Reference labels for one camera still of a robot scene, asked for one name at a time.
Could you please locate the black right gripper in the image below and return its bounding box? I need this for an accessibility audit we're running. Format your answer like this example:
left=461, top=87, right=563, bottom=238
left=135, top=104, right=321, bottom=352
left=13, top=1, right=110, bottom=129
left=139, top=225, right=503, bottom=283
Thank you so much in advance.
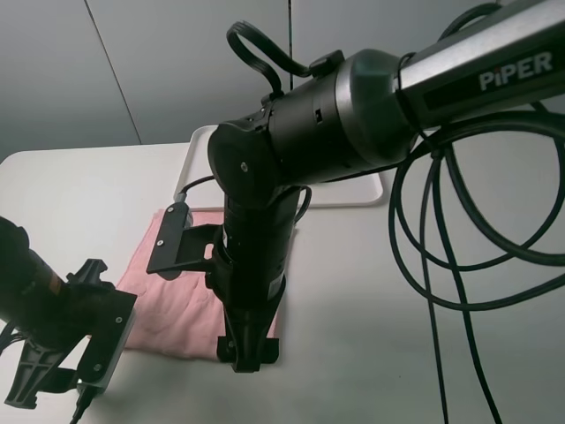
left=206, top=185, right=312, bottom=374

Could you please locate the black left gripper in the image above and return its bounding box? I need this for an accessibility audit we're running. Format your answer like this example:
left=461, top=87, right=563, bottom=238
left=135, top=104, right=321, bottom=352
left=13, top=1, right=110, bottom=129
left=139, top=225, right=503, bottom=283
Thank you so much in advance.
left=7, top=259, right=119, bottom=409

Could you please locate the pink towel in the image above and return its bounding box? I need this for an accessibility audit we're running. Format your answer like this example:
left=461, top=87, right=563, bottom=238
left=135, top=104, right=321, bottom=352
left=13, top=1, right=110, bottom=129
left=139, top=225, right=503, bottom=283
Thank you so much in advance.
left=115, top=208, right=299, bottom=360

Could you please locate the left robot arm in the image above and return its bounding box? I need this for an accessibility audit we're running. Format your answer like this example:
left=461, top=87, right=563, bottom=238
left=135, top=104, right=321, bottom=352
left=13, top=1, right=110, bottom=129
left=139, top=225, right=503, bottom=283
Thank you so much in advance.
left=1, top=219, right=136, bottom=409

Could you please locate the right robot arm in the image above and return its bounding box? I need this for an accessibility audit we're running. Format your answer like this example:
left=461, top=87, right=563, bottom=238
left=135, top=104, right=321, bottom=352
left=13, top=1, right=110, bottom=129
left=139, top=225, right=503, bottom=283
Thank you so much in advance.
left=207, top=1, right=564, bottom=373

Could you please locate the white rectangular plastic tray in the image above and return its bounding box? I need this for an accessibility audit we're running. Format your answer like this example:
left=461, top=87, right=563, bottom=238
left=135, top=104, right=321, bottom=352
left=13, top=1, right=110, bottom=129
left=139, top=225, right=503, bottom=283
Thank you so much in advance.
left=173, top=125, right=383, bottom=211

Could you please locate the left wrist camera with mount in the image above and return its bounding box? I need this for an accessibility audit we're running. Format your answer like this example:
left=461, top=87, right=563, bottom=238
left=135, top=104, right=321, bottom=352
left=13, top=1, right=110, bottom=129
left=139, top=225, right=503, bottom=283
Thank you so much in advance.
left=77, top=290, right=137, bottom=391

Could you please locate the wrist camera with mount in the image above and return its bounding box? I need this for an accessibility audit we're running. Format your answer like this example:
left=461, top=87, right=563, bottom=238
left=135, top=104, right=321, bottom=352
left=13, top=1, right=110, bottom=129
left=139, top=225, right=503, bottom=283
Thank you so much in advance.
left=77, top=290, right=137, bottom=391
left=147, top=202, right=221, bottom=281

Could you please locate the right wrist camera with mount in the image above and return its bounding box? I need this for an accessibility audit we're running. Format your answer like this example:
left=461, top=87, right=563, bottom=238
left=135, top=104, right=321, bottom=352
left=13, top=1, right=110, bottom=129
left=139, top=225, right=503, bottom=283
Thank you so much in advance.
left=147, top=202, right=221, bottom=281

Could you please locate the black right camera cable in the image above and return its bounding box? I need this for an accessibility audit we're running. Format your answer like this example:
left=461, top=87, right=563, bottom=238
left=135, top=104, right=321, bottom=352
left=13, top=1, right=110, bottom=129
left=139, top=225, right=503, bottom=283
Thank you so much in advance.
left=176, top=96, right=565, bottom=424

